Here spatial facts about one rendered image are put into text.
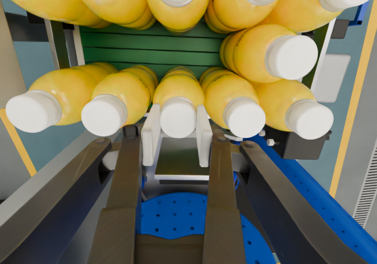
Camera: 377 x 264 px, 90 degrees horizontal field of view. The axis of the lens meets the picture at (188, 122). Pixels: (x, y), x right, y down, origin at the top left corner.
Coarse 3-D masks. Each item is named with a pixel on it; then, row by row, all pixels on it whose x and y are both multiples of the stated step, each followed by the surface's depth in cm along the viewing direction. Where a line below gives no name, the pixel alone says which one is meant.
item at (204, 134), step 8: (200, 112) 17; (200, 120) 16; (208, 120) 16; (200, 128) 15; (208, 128) 14; (200, 136) 15; (208, 136) 14; (200, 144) 15; (208, 144) 14; (200, 152) 14; (208, 152) 14; (200, 160) 14; (208, 160) 14
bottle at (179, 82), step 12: (168, 72) 31; (180, 72) 28; (192, 72) 34; (168, 84) 23; (180, 84) 22; (192, 84) 23; (156, 96) 23; (168, 96) 21; (180, 96) 20; (192, 96) 22; (204, 96) 25
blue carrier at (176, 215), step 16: (176, 192) 42; (144, 208) 37; (160, 208) 37; (176, 208) 38; (192, 208) 38; (144, 224) 34; (160, 224) 34; (176, 224) 34; (192, 224) 34; (256, 240) 32; (256, 256) 29; (272, 256) 30
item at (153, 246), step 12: (144, 240) 6; (156, 240) 6; (168, 240) 6; (180, 240) 6; (192, 240) 6; (144, 252) 6; (156, 252) 6; (168, 252) 6; (180, 252) 6; (192, 252) 6
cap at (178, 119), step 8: (168, 104) 19; (176, 104) 18; (184, 104) 19; (168, 112) 19; (176, 112) 19; (184, 112) 19; (192, 112) 19; (160, 120) 19; (168, 120) 19; (176, 120) 19; (184, 120) 19; (192, 120) 19; (168, 128) 19; (176, 128) 20; (184, 128) 20; (192, 128) 20; (176, 136) 20; (184, 136) 20
